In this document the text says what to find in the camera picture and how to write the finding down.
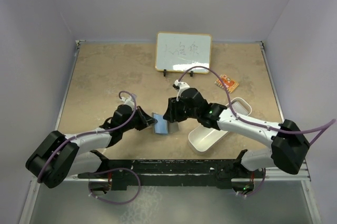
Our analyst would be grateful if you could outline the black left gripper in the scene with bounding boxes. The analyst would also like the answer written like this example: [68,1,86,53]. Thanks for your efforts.
[121,105,156,133]

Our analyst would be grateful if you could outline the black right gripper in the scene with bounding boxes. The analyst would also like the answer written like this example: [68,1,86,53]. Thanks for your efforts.
[163,96,199,123]

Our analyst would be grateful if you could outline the grey card holder wallet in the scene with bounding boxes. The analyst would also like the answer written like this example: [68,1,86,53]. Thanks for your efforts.
[152,113,179,135]

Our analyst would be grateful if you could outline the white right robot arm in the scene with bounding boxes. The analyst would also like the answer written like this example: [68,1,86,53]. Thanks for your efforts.
[163,88,310,177]

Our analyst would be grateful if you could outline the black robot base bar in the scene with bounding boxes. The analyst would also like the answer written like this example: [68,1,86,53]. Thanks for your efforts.
[78,150,265,190]

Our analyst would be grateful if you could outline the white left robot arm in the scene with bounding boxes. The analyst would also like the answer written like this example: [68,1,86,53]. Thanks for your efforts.
[25,105,157,188]

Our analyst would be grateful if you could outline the white box with cards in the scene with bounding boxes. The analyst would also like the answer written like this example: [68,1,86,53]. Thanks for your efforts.
[231,97,252,116]

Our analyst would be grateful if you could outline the small whiteboard with writing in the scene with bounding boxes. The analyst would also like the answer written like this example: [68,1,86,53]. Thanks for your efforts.
[155,32,212,74]

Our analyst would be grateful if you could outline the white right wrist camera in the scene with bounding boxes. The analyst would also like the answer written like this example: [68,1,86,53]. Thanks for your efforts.
[173,79,190,101]

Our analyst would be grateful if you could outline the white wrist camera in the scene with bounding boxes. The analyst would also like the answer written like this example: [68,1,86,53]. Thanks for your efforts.
[120,94,137,108]
[173,79,190,101]

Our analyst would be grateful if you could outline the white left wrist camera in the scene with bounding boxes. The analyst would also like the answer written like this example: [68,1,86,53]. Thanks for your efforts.
[120,94,137,108]

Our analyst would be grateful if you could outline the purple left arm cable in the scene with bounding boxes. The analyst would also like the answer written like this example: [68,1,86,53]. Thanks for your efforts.
[36,91,137,184]

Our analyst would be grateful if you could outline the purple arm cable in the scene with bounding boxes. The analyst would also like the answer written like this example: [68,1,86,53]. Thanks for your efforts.
[36,91,137,184]
[175,66,337,146]

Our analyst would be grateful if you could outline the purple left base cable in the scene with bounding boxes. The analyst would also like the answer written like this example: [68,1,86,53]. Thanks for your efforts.
[88,167,141,205]

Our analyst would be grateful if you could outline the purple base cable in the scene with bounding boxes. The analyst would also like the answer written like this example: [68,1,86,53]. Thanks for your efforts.
[236,167,266,198]
[88,167,141,205]

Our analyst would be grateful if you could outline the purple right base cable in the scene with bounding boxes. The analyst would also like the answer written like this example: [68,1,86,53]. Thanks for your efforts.
[236,167,266,198]

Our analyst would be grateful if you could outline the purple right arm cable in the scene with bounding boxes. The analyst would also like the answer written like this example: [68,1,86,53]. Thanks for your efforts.
[175,66,337,146]

